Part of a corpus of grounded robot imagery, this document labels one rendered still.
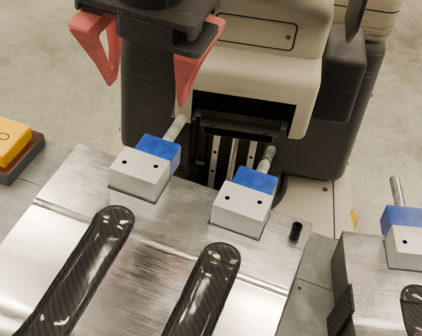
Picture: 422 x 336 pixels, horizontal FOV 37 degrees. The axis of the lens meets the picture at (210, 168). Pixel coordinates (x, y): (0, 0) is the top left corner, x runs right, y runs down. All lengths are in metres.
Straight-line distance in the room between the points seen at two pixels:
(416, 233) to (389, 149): 1.49
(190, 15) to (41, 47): 1.93
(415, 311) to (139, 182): 0.29
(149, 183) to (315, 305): 0.22
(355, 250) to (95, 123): 1.49
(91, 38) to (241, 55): 0.49
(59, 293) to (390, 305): 0.31
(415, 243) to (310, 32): 0.41
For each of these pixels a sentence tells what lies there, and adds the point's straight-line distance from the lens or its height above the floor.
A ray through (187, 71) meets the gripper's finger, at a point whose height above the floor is 1.06.
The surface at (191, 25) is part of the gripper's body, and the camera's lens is 0.48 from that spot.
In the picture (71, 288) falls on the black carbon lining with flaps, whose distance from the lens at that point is 0.58.
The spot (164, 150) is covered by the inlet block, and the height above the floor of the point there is 0.90.
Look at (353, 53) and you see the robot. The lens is 1.14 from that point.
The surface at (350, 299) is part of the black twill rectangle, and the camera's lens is 0.62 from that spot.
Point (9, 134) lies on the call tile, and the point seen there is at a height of 0.84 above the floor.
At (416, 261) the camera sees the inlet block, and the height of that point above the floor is 0.87.
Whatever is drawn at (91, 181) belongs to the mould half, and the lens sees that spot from 0.65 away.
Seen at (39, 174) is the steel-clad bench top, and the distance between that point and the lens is 0.79.
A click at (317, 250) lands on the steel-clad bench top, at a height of 0.80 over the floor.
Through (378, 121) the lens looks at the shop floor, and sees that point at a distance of 2.25.
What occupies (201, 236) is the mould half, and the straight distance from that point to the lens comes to 0.60.
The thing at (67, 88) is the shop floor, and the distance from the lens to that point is 2.21.
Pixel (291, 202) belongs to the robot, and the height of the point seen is 0.28.
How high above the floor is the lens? 1.36
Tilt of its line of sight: 45 degrees down
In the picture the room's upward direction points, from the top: 8 degrees clockwise
